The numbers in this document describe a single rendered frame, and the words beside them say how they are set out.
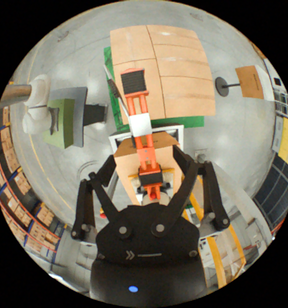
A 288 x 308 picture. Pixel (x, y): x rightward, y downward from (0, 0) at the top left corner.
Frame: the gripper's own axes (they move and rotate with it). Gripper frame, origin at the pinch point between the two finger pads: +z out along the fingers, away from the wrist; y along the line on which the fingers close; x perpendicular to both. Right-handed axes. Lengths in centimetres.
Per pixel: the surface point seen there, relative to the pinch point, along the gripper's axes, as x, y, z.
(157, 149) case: -10.7, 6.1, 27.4
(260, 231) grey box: -73, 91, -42
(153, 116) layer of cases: 5, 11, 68
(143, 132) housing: 2.6, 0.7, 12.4
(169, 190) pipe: -38.6, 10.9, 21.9
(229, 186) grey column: -77, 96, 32
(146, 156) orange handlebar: -6.2, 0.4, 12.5
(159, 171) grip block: -12.6, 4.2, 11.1
